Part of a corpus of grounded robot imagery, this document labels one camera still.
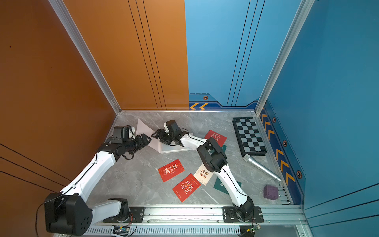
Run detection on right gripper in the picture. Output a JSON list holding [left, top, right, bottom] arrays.
[[150, 128, 176, 145]]

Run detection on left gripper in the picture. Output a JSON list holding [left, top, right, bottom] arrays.
[[123, 133, 152, 154]]

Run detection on pink photo album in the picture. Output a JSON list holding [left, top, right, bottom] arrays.
[[136, 119, 206, 154]]

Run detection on red card white characters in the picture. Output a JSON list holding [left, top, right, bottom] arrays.
[[158, 159, 185, 182]]

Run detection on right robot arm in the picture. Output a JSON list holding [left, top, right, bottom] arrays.
[[152, 129, 255, 222]]

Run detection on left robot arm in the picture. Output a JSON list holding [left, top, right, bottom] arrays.
[[43, 133, 151, 237]]

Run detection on cream card red characters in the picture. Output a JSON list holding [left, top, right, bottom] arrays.
[[194, 164, 213, 186]]

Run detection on red money card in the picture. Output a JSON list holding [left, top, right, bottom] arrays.
[[204, 130, 227, 147]]

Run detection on green card lower right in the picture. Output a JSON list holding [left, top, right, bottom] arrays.
[[213, 177, 229, 194]]

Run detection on left green circuit board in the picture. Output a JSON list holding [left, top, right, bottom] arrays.
[[112, 226, 130, 237]]

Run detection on green circuit board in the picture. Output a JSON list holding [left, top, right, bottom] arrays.
[[112, 226, 130, 237], [245, 225, 261, 235]]

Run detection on silver microphone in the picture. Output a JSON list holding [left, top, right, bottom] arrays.
[[243, 154, 282, 182]]

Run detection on black white chessboard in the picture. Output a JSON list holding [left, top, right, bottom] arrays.
[[232, 117, 267, 157]]

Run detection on purple cube box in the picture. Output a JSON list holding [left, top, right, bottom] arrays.
[[263, 185, 279, 200]]

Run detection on right green circuit board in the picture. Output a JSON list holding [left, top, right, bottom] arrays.
[[245, 225, 261, 235]]

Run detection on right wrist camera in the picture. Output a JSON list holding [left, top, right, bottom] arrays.
[[165, 119, 182, 134]]

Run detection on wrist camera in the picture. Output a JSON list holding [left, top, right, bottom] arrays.
[[165, 119, 182, 134], [113, 125, 135, 140]]

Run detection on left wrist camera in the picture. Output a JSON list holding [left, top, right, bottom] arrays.
[[113, 125, 135, 140]]

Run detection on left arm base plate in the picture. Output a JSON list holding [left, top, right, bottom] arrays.
[[102, 206, 145, 224]]

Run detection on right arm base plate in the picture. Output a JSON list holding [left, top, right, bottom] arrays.
[[222, 206, 264, 223]]

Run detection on aluminium front rail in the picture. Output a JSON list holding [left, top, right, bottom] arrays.
[[60, 204, 309, 226]]

